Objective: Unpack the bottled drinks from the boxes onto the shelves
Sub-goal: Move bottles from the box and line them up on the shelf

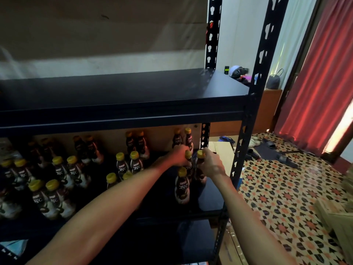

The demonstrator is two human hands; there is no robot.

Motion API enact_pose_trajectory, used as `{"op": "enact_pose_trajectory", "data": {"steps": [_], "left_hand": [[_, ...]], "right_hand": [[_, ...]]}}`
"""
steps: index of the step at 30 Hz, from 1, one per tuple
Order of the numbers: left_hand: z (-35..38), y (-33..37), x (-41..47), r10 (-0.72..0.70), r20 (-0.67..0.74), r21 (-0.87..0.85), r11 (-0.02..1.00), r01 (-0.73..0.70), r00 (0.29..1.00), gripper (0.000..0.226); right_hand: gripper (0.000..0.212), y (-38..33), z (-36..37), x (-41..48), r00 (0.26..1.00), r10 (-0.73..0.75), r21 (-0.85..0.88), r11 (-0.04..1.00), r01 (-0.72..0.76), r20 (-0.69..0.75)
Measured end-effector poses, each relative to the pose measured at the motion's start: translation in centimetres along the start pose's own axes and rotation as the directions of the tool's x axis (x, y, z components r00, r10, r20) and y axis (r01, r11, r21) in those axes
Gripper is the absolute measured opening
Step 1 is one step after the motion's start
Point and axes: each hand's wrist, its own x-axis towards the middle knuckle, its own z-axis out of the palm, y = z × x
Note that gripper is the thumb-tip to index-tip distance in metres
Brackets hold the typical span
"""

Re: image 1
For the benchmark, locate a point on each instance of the person's left forearm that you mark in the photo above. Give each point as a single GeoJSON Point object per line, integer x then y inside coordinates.
{"type": "Point", "coordinates": [94, 223]}

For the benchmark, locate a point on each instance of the person's right hand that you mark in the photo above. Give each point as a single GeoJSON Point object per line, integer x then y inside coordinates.
{"type": "Point", "coordinates": [212, 164]}

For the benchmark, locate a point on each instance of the bottle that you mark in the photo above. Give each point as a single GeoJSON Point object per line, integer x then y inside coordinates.
{"type": "Point", "coordinates": [188, 165]}
{"type": "Point", "coordinates": [199, 169]}

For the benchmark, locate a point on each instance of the row of yellow-capped coffee bottles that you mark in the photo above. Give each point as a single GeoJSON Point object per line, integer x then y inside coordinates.
{"type": "Point", "coordinates": [52, 198]}

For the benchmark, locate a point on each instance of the red curtain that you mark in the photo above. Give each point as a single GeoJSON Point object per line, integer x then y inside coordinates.
{"type": "Point", "coordinates": [325, 74]}

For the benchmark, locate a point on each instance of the person's left hand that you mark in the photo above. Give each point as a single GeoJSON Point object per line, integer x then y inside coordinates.
{"type": "Point", "coordinates": [177, 156]}

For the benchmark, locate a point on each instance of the white round helmet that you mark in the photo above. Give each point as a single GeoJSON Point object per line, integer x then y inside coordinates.
{"type": "Point", "coordinates": [238, 71]}

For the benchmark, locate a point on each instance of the brown wooden cabinet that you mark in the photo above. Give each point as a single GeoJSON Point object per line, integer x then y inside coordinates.
{"type": "Point", "coordinates": [265, 110]}

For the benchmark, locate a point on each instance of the black metal shelf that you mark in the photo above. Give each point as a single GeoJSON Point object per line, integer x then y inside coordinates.
{"type": "Point", "coordinates": [138, 96]}

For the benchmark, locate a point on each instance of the grey bag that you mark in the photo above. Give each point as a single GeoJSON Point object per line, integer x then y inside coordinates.
{"type": "Point", "coordinates": [273, 81]}

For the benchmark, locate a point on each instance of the dark floor mat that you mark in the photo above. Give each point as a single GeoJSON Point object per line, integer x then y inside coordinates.
{"type": "Point", "coordinates": [276, 153]}

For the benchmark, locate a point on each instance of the person's right forearm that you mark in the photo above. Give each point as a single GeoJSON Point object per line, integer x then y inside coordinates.
{"type": "Point", "coordinates": [248, 229]}

